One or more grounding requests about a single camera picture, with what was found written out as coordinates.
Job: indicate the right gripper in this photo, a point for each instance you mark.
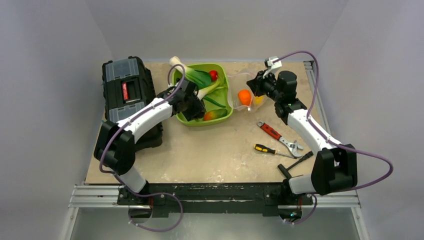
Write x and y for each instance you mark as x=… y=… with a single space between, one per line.
x=256 y=85

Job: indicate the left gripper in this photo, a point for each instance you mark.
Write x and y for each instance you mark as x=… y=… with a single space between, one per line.
x=197 y=108

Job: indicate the yellow toy pear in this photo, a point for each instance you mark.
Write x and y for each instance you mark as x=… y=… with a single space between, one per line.
x=258 y=100

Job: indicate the orange toy tangerine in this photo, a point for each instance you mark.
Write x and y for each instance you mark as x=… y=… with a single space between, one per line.
x=245 y=97

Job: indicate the clear zip top bag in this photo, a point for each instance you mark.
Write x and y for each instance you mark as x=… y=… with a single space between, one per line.
x=238 y=82

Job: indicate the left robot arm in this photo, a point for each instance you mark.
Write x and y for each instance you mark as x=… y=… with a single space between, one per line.
x=116 y=142

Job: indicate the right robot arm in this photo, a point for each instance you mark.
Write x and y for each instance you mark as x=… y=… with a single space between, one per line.
x=335 y=165

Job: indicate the toy celery stalk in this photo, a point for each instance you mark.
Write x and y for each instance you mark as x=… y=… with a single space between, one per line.
x=204 y=91

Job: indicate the green toy chili pepper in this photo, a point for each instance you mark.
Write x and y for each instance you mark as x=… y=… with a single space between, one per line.
x=213 y=102

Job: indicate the toy leek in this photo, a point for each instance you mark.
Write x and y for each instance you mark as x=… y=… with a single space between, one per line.
x=201 y=78

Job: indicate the toy mango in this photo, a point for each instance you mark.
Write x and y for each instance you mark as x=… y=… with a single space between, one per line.
x=215 y=114

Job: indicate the green plastic tray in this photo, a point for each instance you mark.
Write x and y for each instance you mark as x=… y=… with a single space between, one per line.
x=219 y=95

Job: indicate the red toy tomato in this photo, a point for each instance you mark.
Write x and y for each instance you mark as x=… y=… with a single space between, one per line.
x=213 y=75

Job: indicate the black toolbox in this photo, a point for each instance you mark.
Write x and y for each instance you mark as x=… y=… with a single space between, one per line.
x=127 y=87

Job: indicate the yellow black screwdriver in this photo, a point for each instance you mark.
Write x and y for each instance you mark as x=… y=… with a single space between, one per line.
x=265 y=149

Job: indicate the red adjustable wrench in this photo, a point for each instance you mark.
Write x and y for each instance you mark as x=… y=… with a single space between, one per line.
x=293 y=147

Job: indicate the black hammer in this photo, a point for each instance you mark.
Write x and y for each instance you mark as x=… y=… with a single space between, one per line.
x=285 y=170

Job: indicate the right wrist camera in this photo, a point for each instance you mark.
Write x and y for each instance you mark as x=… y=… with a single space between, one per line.
x=272 y=65

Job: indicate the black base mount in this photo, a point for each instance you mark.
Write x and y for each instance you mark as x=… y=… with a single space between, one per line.
x=270 y=199

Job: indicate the aluminium frame rail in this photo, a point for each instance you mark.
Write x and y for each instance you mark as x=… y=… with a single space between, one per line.
x=94 y=196

